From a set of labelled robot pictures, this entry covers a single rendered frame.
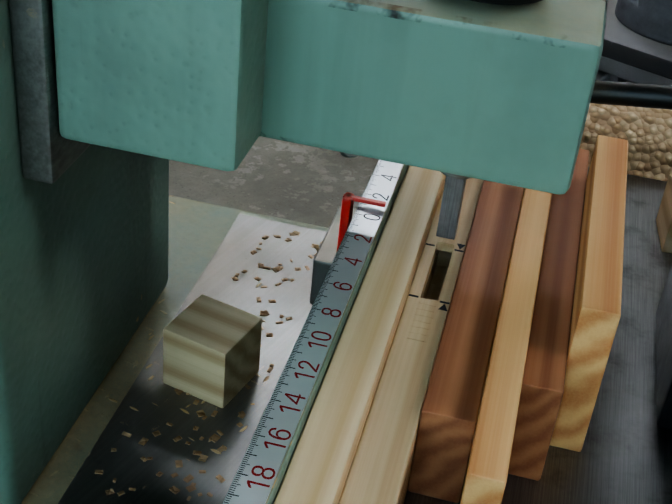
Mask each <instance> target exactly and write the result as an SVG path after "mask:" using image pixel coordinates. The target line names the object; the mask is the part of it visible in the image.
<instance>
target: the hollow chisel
mask: <svg viewBox="0 0 672 504"><path fill-rule="evenodd" d="M465 184H466V179H453V178H450V177H447V176H446V178H445V184H444V191H443V197H442V203H441V209H440V215H439V221H438V227H437V233H436V236H437V237H442V238H447V239H452V240H454V239H455V236H456V233H457V229H458V223H459V217H460V212H461V206H462V201H463V195H464V189H465Z"/></svg>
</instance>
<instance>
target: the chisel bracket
mask: <svg viewBox="0 0 672 504"><path fill-rule="evenodd" d="M607 3H608V0H542V1H539V2H536V3H531V4H525V5H496V4H487V3H481V2H476V1H471V0H269V2H268V19H267V37H266V55H265V72H264V90H263V108H262V125H261V133H260V135H259V136H262V137H267V138H272V139H277V140H282V141H287V142H292V143H297V144H302V145H308V146H313V147H318V148H323V149H328V150H333V151H338V152H343V153H348V154H354V155H359V156H364V157H369V158H374V159H379V160H384V161H389V162H394V163H399V164H405V165H410V166H415V167H420V168H425V169H430V170H435V171H440V172H441V173H442V174H444V175H445V176H447V177H450V178H453V179H469V178H476V179H481V180H486V181H491V182H497V183H502V184H507V185H512V186H517V187H522V188H527V189H532V190H537V191H542V192H548V193H553V194H558V195H560V194H565V193H566V192H567V191H568V189H569V188H570V185H571V181H572V177H573V173H574V168H575V164H576V160H577V156H578V152H579V147H580V143H581V139H582V135H583V131H584V127H585V122H586V118H587V114H588V110H589V106H590V101H591V97H592V93H593V89H594V85H595V80H596V76H597V72H598V68H599V64H600V60H601V55H602V51H603V42H604V32H605V27H606V13H607Z"/></svg>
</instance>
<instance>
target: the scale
mask: <svg viewBox="0 0 672 504"><path fill-rule="evenodd" d="M403 166H404V164H399V163H394V162H389V161H384V160H379V161H378V163H377V166H376V168H375V170H374V172H373V174H372V177H371V179H370V181H369V183H368V185H367V188H366V190H365V192H364V194H363V196H362V197H365V198H370V199H375V200H380V201H385V202H386V206H385V207H380V206H375V205H370V204H365V203H359V205H358V207H357V210H356V212H355V214H354V216H353V218H352V221H351V223H350V225H349V227H348V230H347V232H346V234H345V236H344V238H343V241H342V243H341V245H340V247H339V249H338V252H337V254H336V256H335V258H334V260H333V263H332V265H331V267H330V269H329V271H328V274H327V276H326V278H325V280H324V282H323V285H322V287H321V289H320V291H319V293H318V296H317V298H316V300H315V302H314V304H313V307H312V309H311V311H310V313H309V315H308V318H307V320H306V322H305V324H304V326H303V329H302V331H301V333H300V335H299V337H298V340H297V342H296V344H295V346H294V349H293V351H292V353H291V355H290V357H289V360H288V362H287V364H286V366H285V368H284V371H283V373H282V375H281V377H280V379H279V382H278V384H277V386H276V388H275V390H274V393H273V395H272V397H271V399H270V401H269V404H268V406H267V408H266V410H265V412H264V415H263V417H262V419H261V421H260V423H259V426H258V428H257V430H256V432H255V434H254V437H253V439H252V441H251V443H250V445H249V448H248V450H247V452H246V454H245V456H244V459H243V461H242V463H241V465H240V468H239V470H238V472H237V474H236V476H235V479H234V481H233V483H232V485H231V487H230V490H229V492H228V494H227V496H226V498H225V501H224V503H223V504H265V503H266V501H267V499H268V496H269V494H270V491H271V489H272V486H273V484H274V481H275V479H276V477H277V474H278V472H279V469H280V467H281V464H282V462H283V459H284V457H285V455H286V452H287V450H288V447H289V445H290V442H291V440H292V437H293V435H294V433H295V430H296V428H297V425H298V423H299V420H300V418H301V415H302V413H303V411H304V408H305V406H306V403H307V401H308V398H309V396H310V393H311V391H312V389H313V386H314V384H315V381H316V379H317V376H318V374H319V371H320V369H321V367H322V364H323V362H324V359H325V357H326V354H327V352H328V349H329V347H330V345H331V342H332V340H333V337H334V335H335V332H336V330H337V327H338V325H339V323H340V320H341V318H342V315H343V313H344V310H345V308H346V305H347V303H348V301H349V298H350V296H351V293H352V291H353V288H354V286H355V283H356V281H357V279H358V276H359V274H360V271H361V269H362V266H363V264H364V262H365V259H366V257H367V254H368V252H369V249H370V247H371V244H372V242H373V240H374V237H375V235H376V232H377V230H378V227H379V225H380V222H381V220H382V218H383V215H384V213H385V210H386V208H387V205H388V203H389V200H390V198H391V196H392V193H393V191H394V188H395V186H396V183H397V181H398V178H399V176H400V174H401V171H402V169H403Z"/></svg>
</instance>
